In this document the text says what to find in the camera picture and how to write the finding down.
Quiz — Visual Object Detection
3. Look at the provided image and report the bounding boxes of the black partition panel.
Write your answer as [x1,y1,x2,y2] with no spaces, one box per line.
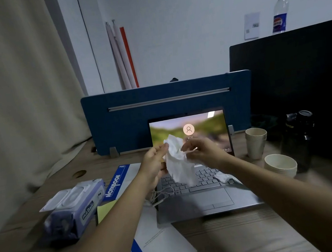
[224,18,332,187]

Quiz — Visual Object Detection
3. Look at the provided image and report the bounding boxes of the person's right forearm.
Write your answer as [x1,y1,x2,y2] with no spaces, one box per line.
[219,141,332,252]

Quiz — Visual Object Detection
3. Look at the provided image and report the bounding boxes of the beige curtain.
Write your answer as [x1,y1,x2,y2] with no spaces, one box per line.
[0,0,106,244]

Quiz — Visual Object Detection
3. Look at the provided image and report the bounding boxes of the person's right hand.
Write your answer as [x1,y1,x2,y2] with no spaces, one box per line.
[180,133,231,178]

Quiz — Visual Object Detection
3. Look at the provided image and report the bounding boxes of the silver laptop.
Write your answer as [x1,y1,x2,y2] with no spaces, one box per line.
[142,103,264,225]

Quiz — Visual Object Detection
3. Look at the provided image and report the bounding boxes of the red rolled tube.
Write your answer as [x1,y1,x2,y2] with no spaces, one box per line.
[119,25,140,89]

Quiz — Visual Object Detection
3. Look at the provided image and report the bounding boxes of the purple wet wipes pack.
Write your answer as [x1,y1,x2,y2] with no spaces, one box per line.
[36,178,113,244]

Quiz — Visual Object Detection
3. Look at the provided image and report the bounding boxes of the yellow sticky note pad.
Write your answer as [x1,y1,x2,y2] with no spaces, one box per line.
[95,200,121,224]

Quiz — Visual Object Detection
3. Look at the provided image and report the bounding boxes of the blue desk divider panel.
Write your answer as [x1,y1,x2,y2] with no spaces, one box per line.
[79,69,260,158]

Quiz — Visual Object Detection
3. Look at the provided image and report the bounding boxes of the white paper cup stack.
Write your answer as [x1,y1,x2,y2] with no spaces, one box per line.
[263,151,300,182]
[244,126,271,161]

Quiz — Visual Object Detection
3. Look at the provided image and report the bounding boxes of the clear bottle with blue label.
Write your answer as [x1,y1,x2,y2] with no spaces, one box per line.
[268,0,294,35]

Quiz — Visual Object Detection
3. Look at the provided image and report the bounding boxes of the person's left forearm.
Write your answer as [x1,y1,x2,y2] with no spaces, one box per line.
[30,175,164,252]

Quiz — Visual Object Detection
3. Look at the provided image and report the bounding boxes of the dark translucent water bottle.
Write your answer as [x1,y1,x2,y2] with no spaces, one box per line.
[275,109,322,176]

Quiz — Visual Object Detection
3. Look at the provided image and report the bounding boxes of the white rolled tube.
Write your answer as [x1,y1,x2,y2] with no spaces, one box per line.
[111,17,138,91]
[104,19,133,92]

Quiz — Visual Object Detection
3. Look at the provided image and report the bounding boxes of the white wired earphones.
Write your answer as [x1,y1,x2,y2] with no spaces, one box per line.
[145,185,177,207]

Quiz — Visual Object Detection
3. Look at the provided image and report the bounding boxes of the blue and white notebook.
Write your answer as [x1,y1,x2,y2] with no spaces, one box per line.
[115,200,198,252]
[99,162,146,203]

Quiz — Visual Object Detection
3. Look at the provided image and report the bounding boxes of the person's left hand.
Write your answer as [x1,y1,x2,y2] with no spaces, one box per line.
[133,142,175,193]

